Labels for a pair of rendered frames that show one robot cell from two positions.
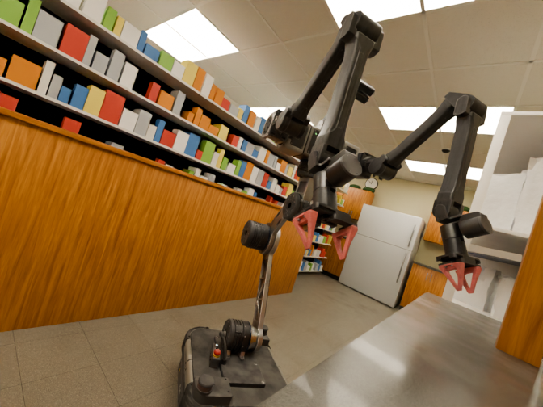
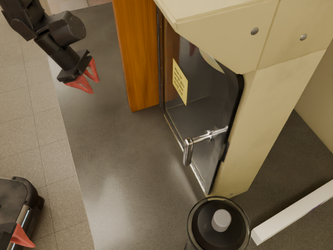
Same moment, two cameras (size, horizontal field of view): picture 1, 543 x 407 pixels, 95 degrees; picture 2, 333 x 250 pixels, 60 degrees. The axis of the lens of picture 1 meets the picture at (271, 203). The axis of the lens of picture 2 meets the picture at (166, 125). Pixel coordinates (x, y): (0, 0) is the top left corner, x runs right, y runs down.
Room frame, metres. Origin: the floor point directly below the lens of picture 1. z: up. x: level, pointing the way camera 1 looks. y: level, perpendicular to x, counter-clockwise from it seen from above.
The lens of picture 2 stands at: (0.25, -0.19, 1.66)
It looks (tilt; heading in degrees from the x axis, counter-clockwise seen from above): 54 degrees down; 299
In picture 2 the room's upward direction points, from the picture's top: straight up
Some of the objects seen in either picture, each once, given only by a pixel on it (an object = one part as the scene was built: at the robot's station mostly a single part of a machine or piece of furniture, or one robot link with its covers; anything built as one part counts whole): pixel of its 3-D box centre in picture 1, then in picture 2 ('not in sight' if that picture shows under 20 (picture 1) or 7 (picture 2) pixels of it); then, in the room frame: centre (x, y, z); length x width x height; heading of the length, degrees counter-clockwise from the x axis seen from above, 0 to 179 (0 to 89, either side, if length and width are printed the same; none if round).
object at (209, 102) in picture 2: not in sight; (187, 99); (0.41, -0.58, 1.19); 0.30 x 0.01 x 0.40; 141
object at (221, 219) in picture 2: not in sight; (219, 223); (0.24, -0.37, 1.18); 0.09 x 0.09 x 0.07
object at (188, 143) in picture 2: not in sight; (195, 149); (0.34, -0.49, 1.17); 0.05 x 0.03 x 0.10; 51
